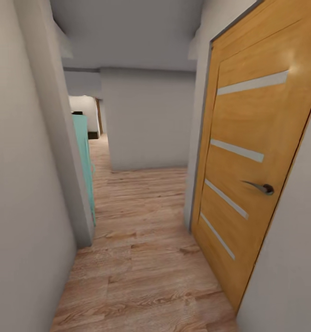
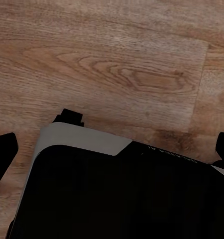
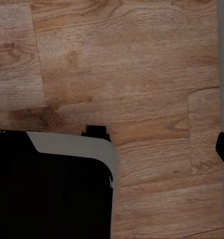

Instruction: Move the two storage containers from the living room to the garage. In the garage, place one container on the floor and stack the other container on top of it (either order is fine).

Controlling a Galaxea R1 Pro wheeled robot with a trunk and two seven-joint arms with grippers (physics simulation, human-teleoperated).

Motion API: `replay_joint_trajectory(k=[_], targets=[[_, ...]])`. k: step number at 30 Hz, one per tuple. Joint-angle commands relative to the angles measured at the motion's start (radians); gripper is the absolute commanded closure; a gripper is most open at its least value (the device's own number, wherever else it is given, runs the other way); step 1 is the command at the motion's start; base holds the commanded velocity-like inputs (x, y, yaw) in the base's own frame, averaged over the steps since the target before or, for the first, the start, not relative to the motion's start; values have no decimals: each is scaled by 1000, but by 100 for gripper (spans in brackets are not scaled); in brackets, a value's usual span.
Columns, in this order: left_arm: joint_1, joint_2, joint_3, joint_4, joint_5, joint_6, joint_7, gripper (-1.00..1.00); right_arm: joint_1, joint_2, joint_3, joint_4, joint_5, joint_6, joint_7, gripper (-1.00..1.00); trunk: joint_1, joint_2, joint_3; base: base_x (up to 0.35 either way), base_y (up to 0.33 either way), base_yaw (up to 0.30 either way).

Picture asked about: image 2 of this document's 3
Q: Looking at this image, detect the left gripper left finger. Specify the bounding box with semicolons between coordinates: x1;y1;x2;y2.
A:
0;132;18;180

